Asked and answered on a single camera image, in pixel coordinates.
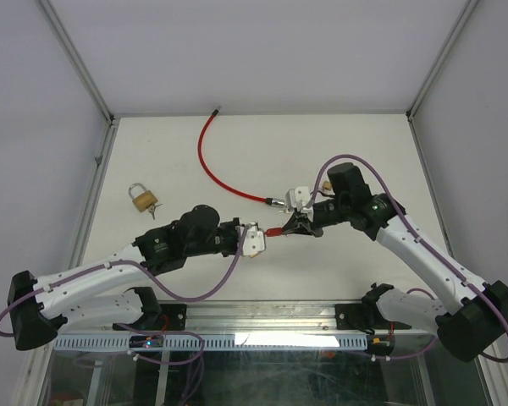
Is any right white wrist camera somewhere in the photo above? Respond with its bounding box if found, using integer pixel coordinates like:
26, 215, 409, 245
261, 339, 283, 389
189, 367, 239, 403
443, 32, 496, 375
284, 186, 313, 214

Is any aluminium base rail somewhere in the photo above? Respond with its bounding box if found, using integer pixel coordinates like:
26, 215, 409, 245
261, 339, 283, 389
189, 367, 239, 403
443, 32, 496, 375
54, 298, 441, 336

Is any purple cable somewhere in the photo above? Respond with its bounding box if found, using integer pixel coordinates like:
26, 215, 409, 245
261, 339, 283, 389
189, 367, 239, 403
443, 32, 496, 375
306, 154, 508, 363
0, 223, 257, 339

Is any red thin-cable padlock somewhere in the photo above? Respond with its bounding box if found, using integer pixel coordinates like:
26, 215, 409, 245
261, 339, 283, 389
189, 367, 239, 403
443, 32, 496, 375
265, 228, 283, 238

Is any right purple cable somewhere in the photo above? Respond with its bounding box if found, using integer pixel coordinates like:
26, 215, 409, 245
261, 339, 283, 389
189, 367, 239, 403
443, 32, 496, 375
306, 154, 508, 363

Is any white slotted cable duct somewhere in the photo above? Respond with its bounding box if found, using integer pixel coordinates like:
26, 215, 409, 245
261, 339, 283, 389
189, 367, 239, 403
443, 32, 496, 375
53, 332, 367, 353

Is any closed brass padlock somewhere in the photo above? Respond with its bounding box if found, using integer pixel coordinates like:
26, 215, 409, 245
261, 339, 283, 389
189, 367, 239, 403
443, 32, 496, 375
128, 183, 162, 220

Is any thick red cable lock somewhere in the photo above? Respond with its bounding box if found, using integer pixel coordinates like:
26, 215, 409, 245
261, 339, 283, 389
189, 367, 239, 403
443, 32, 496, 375
196, 105, 287, 211

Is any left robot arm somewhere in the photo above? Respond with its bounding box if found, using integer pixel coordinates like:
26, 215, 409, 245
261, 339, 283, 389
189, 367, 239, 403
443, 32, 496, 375
2, 205, 266, 351

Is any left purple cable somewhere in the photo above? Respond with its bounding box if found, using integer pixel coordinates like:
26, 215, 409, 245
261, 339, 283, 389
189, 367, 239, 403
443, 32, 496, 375
0, 223, 257, 339

